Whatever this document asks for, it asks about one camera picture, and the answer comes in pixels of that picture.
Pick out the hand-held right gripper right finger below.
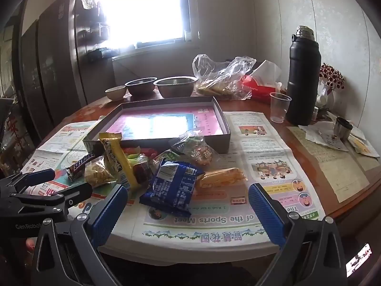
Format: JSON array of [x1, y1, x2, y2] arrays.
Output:
[[248, 183, 349, 286]]

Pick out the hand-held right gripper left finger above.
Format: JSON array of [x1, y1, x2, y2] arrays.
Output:
[[31, 184, 131, 286]]

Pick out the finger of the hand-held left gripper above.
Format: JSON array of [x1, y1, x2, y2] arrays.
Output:
[[9, 182, 93, 215], [0, 168, 56, 198]]

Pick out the brown chocolate bar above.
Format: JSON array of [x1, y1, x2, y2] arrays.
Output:
[[66, 154, 103, 182]]

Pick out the golden crispy snack packet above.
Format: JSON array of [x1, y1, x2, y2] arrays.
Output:
[[84, 156, 117, 189]]

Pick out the dark red snack packet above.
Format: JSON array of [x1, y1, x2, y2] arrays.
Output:
[[131, 159, 154, 187]]

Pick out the yellow snack bar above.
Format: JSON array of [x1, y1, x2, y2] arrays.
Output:
[[99, 132, 142, 190]]

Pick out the orange cracker packet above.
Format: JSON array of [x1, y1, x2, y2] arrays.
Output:
[[196, 167, 245, 189]]

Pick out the green pastry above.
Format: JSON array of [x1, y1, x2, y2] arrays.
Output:
[[123, 145, 149, 167]]

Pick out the blue snack packet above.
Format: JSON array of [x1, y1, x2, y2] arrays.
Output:
[[139, 158, 205, 219]]

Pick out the round biscuit packet green label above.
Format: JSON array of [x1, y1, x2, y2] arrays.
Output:
[[150, 150, 179, 170]]

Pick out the grey cardboard tray pink book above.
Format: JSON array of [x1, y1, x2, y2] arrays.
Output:
[[82, 96, 232, 155]]

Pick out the clear nut snack packet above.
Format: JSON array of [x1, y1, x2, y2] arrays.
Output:
[[169, 128, 220, 169]]

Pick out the newspaper sheet with red header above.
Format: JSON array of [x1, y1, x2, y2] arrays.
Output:
[[22, 121, 103, 204]]

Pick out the cartoon printed newspaper sheet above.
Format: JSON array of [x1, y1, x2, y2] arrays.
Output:
[[104, 112, 327, 255]]

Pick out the yellowed paper sheet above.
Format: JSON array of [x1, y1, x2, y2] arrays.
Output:
[[287, 125, 379, 204]]

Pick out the crumpled white paper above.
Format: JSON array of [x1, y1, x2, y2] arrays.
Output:
[[298, 121, 349, 152]]

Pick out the glowing small screen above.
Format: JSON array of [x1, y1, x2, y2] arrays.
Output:
[[346, 243, 373, 278]]

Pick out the white ceramic bowl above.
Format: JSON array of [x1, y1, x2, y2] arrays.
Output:
[[105, 85, 127, 101]]

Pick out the clear plastic cup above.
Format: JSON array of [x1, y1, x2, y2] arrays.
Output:
[[270, 92, 292, 123]]

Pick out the dark refrigerator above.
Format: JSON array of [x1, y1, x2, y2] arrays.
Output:
[[18, 0, 90, 144]]

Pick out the small steel cup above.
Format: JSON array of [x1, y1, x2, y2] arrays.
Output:
[[333, 117, 353, 141]]

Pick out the yellow paper packet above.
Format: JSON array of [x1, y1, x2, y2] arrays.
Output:
[[348, 133, 380, 157]]

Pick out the small steel bowl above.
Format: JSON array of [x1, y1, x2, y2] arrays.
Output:
[[124, 77, 158, 96]]

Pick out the red tissue box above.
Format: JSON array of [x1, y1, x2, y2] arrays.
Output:
[[242, 60, 283, 101]]

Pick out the black thermos flask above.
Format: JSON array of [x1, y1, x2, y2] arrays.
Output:
[[286, 25, 322, 126]]

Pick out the large steel bowl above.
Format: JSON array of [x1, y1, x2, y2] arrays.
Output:
[[153, 77, 198, 99]]

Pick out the clear plastic bag with food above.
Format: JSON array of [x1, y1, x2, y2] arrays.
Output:
[[192, 54, 256, 101]]

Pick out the red white artificial flowers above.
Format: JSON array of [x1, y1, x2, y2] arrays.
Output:
[[318, 62, 345, 91]]

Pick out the bright window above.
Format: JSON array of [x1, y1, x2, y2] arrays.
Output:
[[97, 0, 197, 49]]

